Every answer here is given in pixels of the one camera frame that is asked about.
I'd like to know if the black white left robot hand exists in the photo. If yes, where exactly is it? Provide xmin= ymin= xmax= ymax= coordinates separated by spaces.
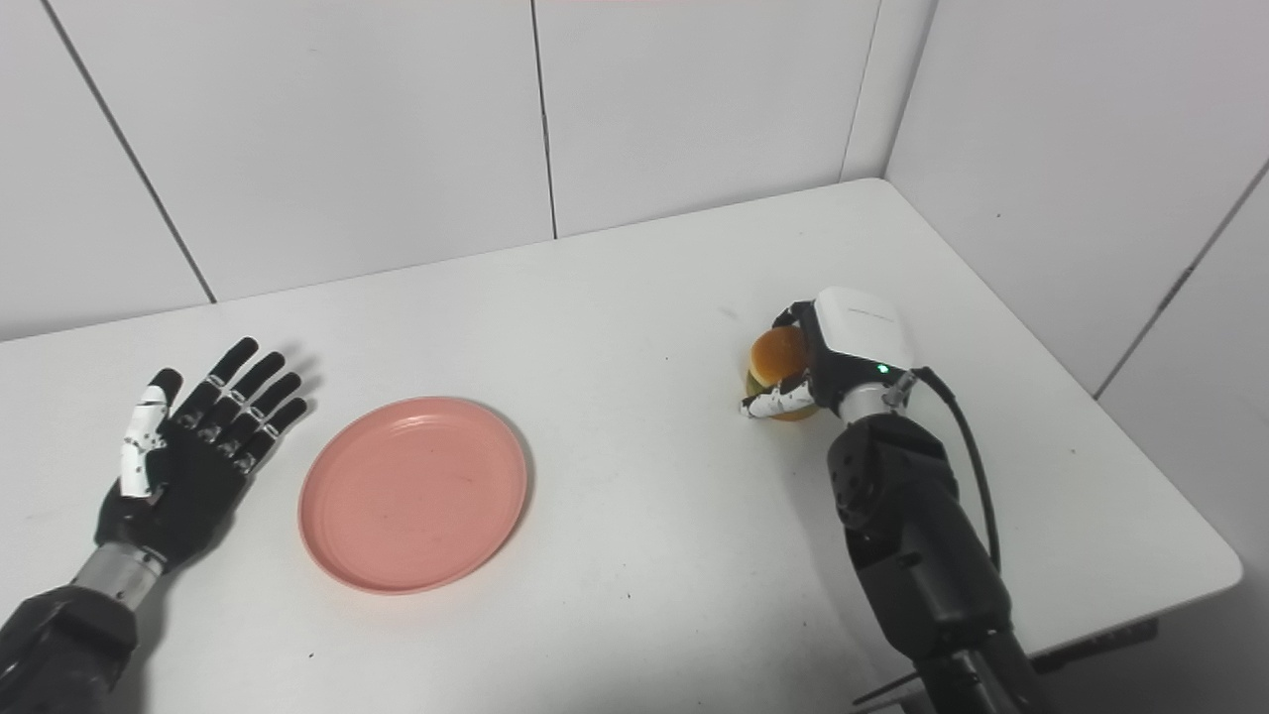
xmin=94 ymin=337 xmax=310 ymax=574

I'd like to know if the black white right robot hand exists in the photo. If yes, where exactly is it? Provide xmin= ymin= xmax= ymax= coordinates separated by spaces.
xmin=739 ymin=287 xmax=919 ymax=422

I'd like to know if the toy hamburger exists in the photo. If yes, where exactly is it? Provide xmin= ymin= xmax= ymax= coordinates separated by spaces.
xmin=746 ymin=325 xmax=820 ymax=422

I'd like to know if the pink round plate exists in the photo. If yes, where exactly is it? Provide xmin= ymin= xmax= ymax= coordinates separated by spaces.
xmin=297 ymin=397 xmax=530 ymax=596

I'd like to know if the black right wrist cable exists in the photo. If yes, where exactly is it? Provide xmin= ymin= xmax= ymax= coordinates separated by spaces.
xmin=882 ymin=367 xmax=1002 ymax=574

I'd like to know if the black table frame bar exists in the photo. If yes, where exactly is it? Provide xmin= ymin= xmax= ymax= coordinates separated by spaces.
xmin=1029 ymin=619 xmax=1160 ymax=677

